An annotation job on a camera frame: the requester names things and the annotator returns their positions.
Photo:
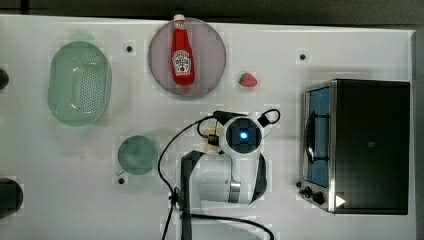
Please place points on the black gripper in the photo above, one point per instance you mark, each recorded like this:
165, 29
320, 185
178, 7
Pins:
213, 139

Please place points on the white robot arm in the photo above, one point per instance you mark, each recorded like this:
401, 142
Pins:
234, 174

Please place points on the green mug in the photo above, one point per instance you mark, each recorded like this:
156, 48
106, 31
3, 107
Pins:
137, 155

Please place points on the red toy strawberry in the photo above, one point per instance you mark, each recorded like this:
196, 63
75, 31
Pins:
248, 80

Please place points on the red ketchup bottle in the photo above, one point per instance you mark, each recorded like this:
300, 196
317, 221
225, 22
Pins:
182, 58

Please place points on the grey round plate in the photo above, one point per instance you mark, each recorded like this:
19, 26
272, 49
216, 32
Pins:
209, 58

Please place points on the silver black toaster oven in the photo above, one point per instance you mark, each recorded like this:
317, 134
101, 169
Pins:
355, 147

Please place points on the green plastic colander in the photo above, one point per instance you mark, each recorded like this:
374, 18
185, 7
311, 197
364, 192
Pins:
80, 82

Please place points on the black round object lower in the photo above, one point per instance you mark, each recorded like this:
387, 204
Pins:
11, 197

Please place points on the black round object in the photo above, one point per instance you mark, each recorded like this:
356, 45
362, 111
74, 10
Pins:
11, 197
4, 79

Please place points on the black round object upper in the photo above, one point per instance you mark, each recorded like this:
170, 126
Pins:
4, 79

